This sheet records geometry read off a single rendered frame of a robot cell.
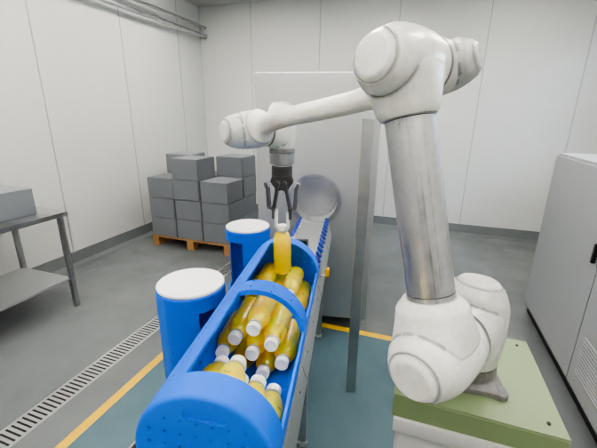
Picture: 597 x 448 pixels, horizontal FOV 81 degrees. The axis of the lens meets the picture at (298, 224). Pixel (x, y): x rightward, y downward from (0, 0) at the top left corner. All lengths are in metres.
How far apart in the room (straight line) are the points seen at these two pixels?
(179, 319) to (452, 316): 1.05
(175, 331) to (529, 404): 1.18
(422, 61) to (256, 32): 5.74
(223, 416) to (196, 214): 4.01
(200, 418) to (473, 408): 0.62
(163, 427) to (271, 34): 5.91
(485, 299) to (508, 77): 4.99
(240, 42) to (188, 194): 2.94
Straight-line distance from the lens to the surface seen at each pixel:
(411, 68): 0.70
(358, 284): 2.11
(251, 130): 1.08
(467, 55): 0.87
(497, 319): 0.94
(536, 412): 1.08
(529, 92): 5.81
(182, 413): 0.76
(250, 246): 2.17
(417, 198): 0.72
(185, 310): 1.47
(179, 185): 4.67
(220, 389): 0.73
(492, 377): 1.07
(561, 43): 5.93
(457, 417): 1.01
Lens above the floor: 1.71
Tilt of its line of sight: 17 degrees down
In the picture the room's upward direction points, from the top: 1 degrees clockwise
